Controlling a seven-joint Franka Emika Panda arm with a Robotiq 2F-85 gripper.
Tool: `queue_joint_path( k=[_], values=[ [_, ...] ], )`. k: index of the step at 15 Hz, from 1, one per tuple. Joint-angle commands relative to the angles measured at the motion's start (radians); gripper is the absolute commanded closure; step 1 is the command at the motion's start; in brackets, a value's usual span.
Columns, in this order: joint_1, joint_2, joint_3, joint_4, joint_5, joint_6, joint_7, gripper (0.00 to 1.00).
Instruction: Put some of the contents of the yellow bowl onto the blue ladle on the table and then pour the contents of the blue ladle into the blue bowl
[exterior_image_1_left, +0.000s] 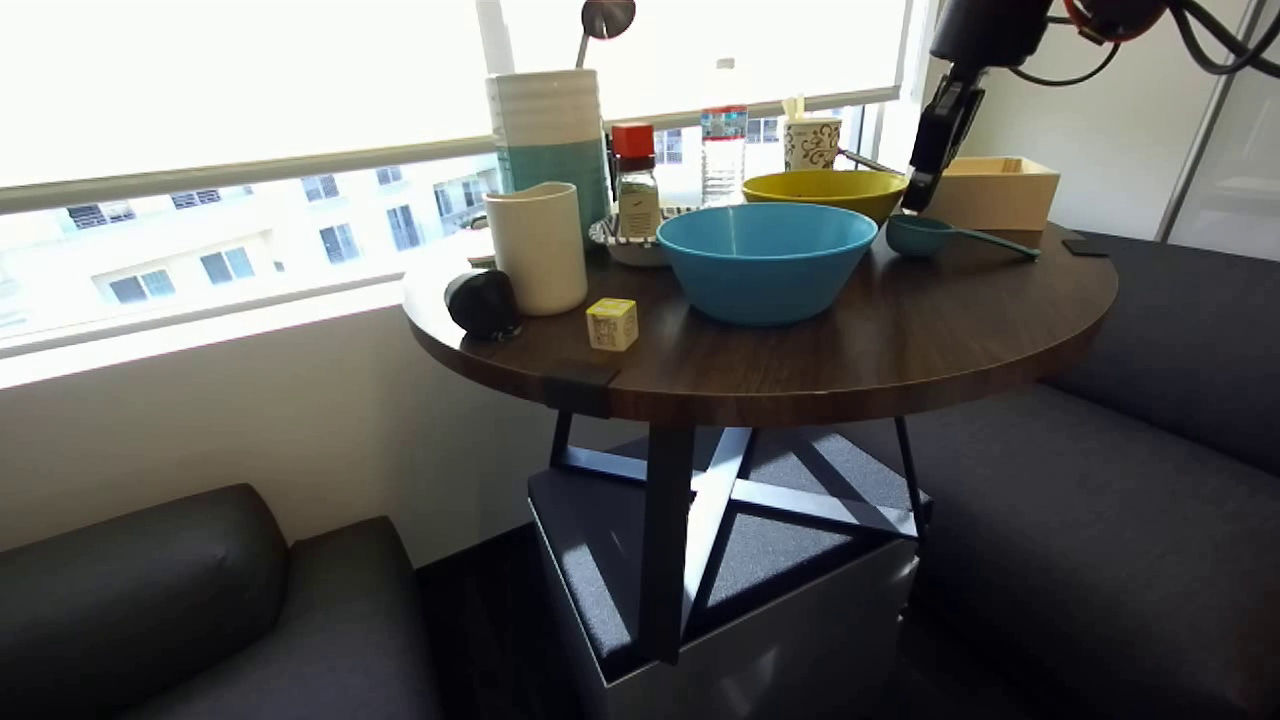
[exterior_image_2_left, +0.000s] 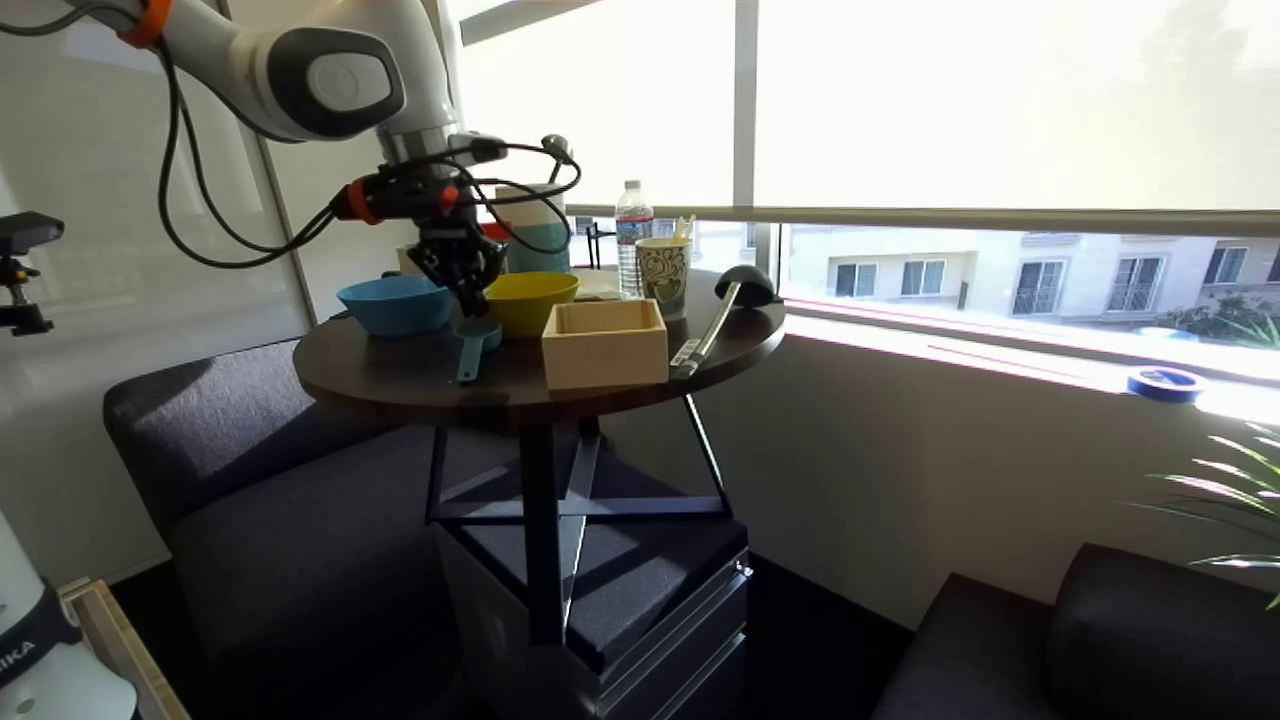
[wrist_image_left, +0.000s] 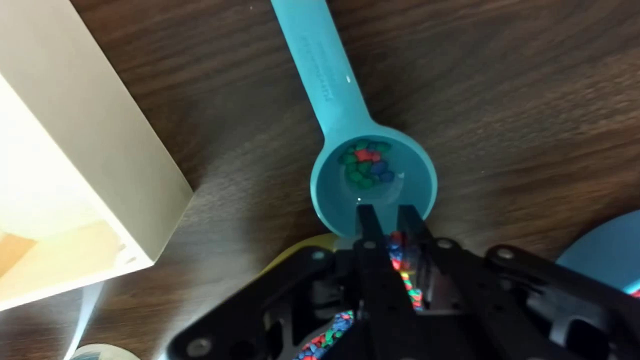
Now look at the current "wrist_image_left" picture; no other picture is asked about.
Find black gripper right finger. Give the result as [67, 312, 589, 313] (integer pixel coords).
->
[397, 203, 640, 360]

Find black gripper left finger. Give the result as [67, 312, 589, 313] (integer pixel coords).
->
[165, 203, 427, 360]

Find colourful small beads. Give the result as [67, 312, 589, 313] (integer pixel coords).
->
[296, 137, 426, 360]

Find blue plastic ladle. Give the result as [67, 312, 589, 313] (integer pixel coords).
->
[268, 0, 439, 244]

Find yellow plastic bowl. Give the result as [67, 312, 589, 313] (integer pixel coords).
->
[261, 232, 344, 276]

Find blue plastic bowl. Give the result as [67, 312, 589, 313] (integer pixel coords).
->
[556, 207, 640, 299]

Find round dark wooden table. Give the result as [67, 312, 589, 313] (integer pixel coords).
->
[0, 0, 640, 360]

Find light wooden box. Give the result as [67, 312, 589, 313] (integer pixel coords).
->
[0, 0, 195, 313]

